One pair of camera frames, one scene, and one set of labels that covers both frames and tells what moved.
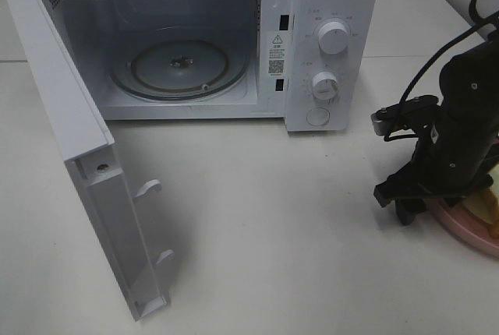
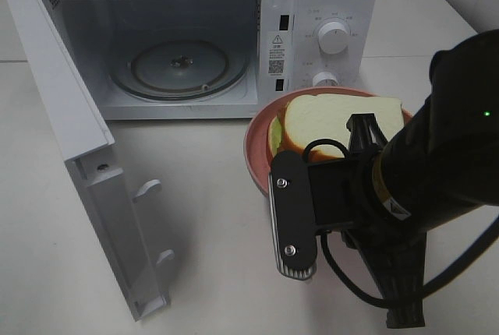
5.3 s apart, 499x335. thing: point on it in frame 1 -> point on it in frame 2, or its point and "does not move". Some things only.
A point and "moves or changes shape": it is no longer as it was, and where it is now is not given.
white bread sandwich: [485, 203] moves or changes shape
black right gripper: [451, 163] -> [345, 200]
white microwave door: [111, 202] does not move
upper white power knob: [333, 37] does not move
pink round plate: [475, 232] -> [256, 152]
